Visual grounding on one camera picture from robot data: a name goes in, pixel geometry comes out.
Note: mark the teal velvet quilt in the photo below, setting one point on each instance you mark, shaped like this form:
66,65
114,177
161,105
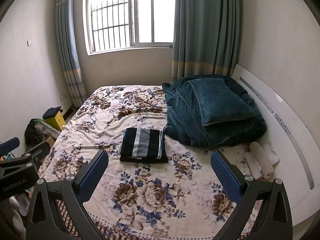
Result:
190,120

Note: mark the yellow box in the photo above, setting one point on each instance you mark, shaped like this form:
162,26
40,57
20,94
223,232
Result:
56,121

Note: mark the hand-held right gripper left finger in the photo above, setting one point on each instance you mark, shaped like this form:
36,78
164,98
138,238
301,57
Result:
93,173

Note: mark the floral plush blanket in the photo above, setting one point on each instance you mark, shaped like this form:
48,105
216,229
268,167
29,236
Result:
140,192

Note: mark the cardboard box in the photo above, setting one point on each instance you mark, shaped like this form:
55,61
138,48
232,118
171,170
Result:
51,141

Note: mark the striped knit sweater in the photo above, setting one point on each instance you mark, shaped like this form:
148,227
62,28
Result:
143,142

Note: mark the person's left hand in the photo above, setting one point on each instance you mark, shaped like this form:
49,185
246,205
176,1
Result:
21,205

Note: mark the white bed headboard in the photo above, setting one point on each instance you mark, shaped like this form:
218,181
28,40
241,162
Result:
287,120

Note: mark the dark clothes pile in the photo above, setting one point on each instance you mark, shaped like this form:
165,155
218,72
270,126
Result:
33,132

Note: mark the wall socket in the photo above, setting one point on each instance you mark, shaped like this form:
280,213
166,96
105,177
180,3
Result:
63,96

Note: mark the teal velvet pillow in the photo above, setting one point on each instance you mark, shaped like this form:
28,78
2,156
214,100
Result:
220,102

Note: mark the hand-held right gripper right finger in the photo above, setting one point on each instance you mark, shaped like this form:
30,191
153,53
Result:
225,175

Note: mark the dark cap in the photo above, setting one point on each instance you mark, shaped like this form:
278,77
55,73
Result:
52,111

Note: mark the barred window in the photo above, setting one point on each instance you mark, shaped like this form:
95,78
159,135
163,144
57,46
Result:
132,15

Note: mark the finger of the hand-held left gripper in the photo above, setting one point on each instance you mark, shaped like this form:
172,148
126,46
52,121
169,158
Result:
36,152
10,143

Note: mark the rolled white towel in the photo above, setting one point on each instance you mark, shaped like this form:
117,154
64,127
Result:
260,162

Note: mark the narrow teal curtain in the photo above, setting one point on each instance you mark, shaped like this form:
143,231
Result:
70,42

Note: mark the wall switch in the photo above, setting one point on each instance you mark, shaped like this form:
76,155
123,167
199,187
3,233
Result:
30,42

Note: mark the folded white cloth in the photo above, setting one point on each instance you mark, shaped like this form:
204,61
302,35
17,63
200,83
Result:
273,153

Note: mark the wide teal curtain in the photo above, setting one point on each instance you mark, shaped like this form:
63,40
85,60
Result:
205,30

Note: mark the black folded garment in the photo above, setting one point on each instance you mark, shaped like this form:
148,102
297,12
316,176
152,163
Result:
145,160

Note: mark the green drying rack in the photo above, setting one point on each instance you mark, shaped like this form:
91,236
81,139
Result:
3,156

